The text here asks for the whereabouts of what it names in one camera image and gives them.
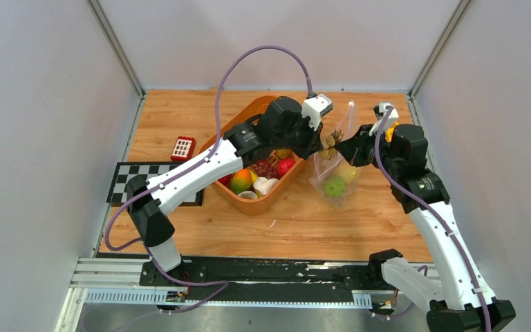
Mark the brown longan cluster toy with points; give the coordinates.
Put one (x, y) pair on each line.
(329, 151)

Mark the orange green mango toy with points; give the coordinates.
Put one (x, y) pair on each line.
(241, 181)

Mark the small yellow fruit toy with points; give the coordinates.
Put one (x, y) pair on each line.
(254, 176)

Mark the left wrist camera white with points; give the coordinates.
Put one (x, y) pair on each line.
(315, 108)

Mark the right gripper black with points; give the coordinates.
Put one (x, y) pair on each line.
(351, 149)

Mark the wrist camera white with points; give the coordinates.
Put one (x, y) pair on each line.
(315, 108)
(386, 115)

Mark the orange plastic basket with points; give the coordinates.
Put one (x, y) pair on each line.
(259, 205)

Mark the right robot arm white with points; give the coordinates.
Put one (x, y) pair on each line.
(463, 301)

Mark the red apple toy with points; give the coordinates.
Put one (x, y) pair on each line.
(226, 180)

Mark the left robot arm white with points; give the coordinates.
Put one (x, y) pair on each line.
(151, 201)

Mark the red strawberry toy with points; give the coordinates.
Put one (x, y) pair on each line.
(284, 166)

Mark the white garlic toy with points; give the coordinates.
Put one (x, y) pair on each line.
(249, 194)

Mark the yellow pear toy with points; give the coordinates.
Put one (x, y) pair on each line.
(347, 173)

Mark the green apple toy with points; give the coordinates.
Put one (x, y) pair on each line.
(334, 187)

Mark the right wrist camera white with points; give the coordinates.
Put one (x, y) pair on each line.
(386, 115)

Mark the red white block toy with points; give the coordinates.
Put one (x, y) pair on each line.
(183, 149)

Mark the white mushroom toy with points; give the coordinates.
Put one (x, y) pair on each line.
(263, 185)

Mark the yellow triangle bracket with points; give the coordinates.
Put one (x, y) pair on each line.
(389, 131)

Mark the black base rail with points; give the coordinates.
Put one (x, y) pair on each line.
(278, 280)

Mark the purple grapes toy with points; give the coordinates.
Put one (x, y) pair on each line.
(263, 168)

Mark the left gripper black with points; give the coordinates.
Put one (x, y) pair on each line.
(314, 142)

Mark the clear zip top bag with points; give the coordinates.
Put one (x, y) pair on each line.
(324, 169)

